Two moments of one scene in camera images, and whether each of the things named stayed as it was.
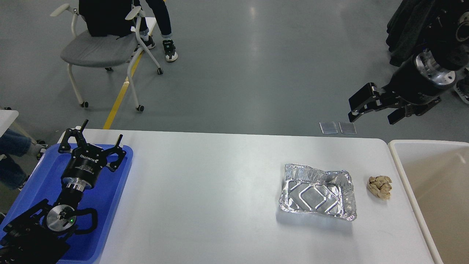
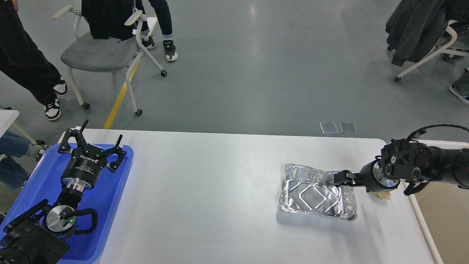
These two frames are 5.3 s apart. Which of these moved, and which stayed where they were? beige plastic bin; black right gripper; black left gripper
Moved: black right gripper
Stayed: black left gripper; beige plastic bin
